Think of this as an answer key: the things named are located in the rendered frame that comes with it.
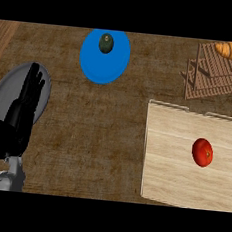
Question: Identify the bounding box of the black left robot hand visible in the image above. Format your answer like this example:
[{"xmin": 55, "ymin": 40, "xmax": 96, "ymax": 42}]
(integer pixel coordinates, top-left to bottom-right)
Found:
[{"xmin": 0, "ymin": 59, "xmax": 48, "ymax": 164}]

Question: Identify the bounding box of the pale wooden tray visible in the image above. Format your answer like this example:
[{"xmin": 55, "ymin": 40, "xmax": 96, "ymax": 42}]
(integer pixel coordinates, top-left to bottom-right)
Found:
[{"xmin": 138, "ymin": 98, "xmax": 232, "ymax": 214}]

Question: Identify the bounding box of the golden croissant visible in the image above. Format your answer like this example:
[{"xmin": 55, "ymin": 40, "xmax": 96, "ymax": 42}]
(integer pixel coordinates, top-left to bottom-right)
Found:
[{"xmin": 213, "ymin": 40, "xmax": 232, "ymax": 61}]

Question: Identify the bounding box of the grey round plate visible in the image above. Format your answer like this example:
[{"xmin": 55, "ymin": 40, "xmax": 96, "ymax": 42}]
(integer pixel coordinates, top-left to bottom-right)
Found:
[{"xmin": 0, "ymin": 59, "xmax": 55, "ymax": 128}]

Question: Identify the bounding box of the blue round plate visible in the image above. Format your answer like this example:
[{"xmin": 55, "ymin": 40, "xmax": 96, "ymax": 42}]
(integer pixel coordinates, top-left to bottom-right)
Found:
[{"xmin": 76, "ymin": 27, "xmax": 133, "ymax": 88}]

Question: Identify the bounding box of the dark green avocado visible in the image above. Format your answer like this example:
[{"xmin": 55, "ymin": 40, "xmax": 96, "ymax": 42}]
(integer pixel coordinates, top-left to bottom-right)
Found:
[{"xmin": 97, "ymin": 32, "xmax": 116, "ymax": 55}]

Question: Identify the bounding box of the red tomato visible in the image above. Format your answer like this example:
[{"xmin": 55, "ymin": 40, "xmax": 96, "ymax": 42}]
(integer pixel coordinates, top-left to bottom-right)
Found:
[{"xmin": 189, "ymin": 137, "xmax": 216, "ymax": 170}]

